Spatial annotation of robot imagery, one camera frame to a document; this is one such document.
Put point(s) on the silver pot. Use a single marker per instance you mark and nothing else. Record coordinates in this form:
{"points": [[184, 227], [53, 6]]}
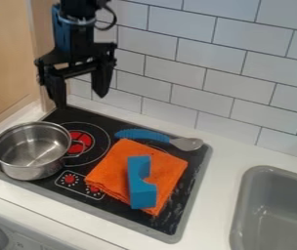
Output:
{"points": [[31, 150]]}

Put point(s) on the orange cloth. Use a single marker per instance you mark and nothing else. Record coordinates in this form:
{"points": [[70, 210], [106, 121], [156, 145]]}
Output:
{"points": [[136, 174]]}

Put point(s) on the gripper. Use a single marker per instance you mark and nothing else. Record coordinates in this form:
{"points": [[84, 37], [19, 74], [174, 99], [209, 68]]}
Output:
{"points": [[75, 60]]}

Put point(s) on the toy stove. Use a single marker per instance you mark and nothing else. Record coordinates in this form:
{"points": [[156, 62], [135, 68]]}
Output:
{"points": [[99, 169]]}

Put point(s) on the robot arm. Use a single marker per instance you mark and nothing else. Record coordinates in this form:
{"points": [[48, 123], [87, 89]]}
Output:
{"points": [[75, 19]]}

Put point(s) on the toy sink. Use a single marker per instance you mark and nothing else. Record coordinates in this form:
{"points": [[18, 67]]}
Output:
{"points": [[274, 210]]}

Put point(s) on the blue toy block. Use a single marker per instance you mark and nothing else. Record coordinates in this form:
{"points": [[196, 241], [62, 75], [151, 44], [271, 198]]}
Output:
{"points": [[141, 182]]}

